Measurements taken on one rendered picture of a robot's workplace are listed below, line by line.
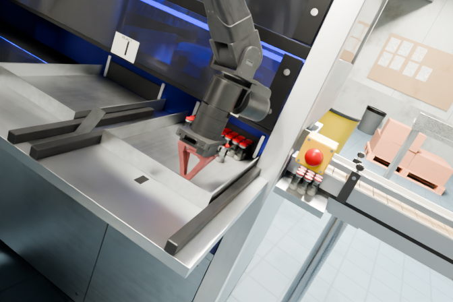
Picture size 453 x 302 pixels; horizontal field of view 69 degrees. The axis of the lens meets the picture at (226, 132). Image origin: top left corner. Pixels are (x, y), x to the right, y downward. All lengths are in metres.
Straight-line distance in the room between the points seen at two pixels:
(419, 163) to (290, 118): 4.94
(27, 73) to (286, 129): 0.67
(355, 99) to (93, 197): 8.06
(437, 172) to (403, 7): 4.13
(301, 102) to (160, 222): 0.42
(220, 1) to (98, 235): 0.90
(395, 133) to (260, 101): 4.95
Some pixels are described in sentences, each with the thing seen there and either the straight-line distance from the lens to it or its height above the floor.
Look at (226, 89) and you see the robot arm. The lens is 0.56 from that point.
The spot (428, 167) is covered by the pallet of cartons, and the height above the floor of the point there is 0.29.
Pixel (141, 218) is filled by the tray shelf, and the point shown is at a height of 0.88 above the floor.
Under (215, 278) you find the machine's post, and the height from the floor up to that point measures 0.54.
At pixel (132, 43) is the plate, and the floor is 1.04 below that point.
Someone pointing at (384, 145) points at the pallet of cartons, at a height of 0.31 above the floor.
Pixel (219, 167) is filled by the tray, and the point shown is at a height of 0.88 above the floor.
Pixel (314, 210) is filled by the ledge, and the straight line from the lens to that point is 0.84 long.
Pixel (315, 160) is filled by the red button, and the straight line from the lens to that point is 0.76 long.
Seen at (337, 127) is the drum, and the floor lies 0.58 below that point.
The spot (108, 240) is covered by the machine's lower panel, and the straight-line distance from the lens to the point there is 1.20.
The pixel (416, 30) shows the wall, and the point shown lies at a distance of 8.45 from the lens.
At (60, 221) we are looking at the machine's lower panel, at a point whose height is 0.36.
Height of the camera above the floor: 1.21
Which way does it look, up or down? 19 degrees down
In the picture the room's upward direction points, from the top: 23 degrees clockwise
